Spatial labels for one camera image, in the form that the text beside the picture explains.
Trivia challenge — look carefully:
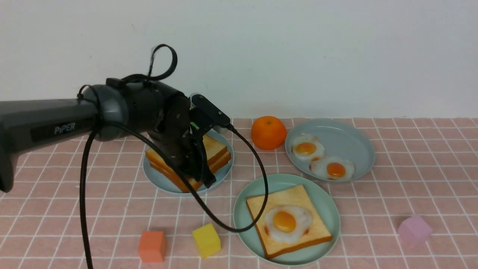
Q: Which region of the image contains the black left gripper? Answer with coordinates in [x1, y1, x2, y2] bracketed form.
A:
[148, 92, 216, 188]

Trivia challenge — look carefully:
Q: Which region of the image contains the toast slice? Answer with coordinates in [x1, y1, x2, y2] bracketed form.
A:
[143, 152, 234, 196]
[146, 134, 229, 183]
[255, 185, 333, 259]

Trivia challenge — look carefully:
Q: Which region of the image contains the fried egg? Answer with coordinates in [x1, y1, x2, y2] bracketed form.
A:
[264, 205, 313, 244]
[291, 133, 326, 162]
[309, 155, 355, 180]

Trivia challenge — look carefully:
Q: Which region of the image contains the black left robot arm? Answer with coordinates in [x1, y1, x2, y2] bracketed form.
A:
[0, 78, 216, 193]

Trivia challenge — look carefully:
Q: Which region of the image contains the teal sandwich plate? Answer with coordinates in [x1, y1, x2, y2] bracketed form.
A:
[232, 173, 341, 269]

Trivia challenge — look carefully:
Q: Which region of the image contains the blue-grey bread plate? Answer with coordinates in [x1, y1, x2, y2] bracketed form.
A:
[142, 130, 235, 197]

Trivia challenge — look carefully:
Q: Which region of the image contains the yellow cube block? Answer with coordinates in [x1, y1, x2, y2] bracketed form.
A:
[192, 223, 221, 259]

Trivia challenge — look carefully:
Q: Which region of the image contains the orange tangerine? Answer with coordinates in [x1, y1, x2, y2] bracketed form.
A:
[251, 116, 287, 150]

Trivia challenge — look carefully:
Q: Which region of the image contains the orange cube block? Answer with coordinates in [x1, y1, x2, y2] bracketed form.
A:
[138, 231, 167, 263]

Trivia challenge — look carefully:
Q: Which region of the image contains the grey egg plate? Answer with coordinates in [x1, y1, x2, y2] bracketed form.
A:
[285, 119, 375, 183]

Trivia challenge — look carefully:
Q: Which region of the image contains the pink cube block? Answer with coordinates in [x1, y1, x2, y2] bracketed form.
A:
[397, 215, 433, 247]

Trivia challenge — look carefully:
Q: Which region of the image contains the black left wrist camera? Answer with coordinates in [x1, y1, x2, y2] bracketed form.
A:
[189, 93, 232, 136]

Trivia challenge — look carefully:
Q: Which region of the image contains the black camera cable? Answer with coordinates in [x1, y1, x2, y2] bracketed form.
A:
[79, 123, 269, 269]

